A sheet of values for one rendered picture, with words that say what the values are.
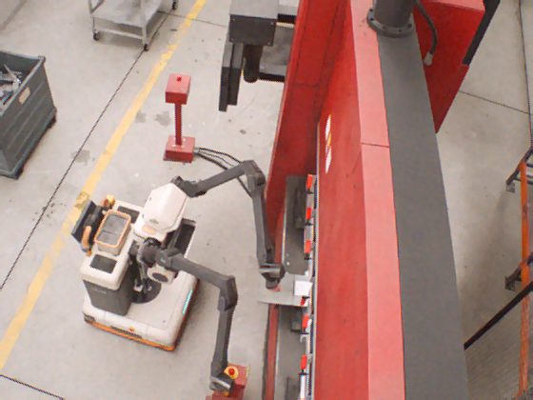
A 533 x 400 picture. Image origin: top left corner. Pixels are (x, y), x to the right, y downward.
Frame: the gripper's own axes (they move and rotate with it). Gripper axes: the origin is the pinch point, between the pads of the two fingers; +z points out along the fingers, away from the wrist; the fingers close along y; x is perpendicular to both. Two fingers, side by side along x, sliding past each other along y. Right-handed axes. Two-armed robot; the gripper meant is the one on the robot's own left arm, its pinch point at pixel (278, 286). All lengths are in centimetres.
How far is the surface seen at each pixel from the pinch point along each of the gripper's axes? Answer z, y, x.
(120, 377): 44, -31, 131
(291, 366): 19.9, -37.9, -1.5
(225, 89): -55, 98, 16
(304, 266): 21.5, 22.6, -5.0
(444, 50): -53, 86, -106
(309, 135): -15, 86, -20
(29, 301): 5, 14, 198
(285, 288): 5.1, 1.0, -1.4
